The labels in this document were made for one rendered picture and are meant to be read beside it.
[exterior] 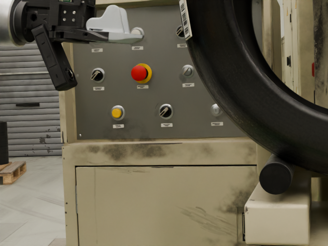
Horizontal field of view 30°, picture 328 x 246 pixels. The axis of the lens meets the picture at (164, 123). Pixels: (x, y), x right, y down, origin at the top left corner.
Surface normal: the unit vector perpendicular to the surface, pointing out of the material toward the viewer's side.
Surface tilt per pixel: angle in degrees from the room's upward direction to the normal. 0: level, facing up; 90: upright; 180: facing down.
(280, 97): 98
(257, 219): 90
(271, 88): 97
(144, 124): 90
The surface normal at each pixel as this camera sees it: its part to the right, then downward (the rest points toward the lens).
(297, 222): -0.24, 0.06
